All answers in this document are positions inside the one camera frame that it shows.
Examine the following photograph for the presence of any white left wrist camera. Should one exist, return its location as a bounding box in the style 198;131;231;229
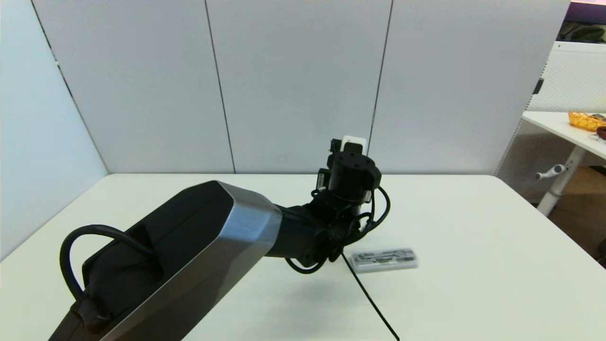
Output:
341;135;367;154

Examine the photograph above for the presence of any white perforated partition panel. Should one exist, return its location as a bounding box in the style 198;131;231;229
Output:
495;42;606;204

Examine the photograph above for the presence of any clear plastic tool case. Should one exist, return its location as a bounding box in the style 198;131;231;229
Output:
349;247;419;274

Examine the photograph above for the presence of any white desk crank handle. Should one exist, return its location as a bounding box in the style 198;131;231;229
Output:
535;164;567;180

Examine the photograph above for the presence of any orange woven basket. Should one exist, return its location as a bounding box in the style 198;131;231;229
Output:
568;112;606;132

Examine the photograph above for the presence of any thin straight black strap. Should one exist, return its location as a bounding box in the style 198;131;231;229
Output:
340;253;401;341

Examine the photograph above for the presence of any green potted plant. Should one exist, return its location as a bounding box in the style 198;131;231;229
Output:
559;24;606;44

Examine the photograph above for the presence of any thick black elbow cable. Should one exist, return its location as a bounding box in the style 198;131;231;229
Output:
59;225;157;327

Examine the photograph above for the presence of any white height-adjustable desk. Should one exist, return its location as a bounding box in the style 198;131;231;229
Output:
522;111;606;217

